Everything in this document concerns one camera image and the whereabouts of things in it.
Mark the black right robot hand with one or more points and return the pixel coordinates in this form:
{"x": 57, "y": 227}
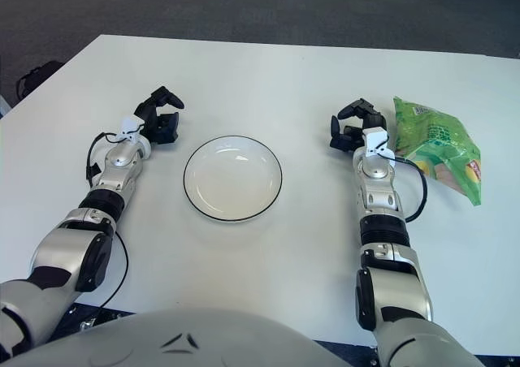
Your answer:
{"x": 373, "y": 119}

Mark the white table leg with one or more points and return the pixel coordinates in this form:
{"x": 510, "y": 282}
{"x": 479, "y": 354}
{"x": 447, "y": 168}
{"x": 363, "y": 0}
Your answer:
{"x": 4, "y": 105}

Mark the black bag on floor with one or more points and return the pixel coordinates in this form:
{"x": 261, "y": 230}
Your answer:
{"x": 40, "y": 74}

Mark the white plate with black rim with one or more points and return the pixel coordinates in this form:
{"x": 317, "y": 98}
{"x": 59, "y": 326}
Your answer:
{"x": 231, "y": 180}

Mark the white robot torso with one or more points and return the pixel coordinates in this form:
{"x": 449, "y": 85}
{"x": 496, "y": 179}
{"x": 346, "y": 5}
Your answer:
{"x": 183, "y": 342}

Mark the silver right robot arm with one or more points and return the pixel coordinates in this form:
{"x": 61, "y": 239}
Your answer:
{"x": 378, "y": 172}

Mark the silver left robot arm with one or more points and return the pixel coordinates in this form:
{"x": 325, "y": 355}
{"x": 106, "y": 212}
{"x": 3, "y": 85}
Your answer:
{"x": 118, "y": 160}

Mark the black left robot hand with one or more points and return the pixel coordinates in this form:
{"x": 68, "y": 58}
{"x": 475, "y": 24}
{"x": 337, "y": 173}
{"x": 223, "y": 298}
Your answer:
{"x": 152, "y": 121}

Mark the metal bracket with screws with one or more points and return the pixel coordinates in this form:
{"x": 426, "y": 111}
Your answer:
{"x": 87, "y": 324}

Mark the green snack bag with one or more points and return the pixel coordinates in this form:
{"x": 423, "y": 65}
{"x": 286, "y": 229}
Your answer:
{"x": 438, "y": 139}

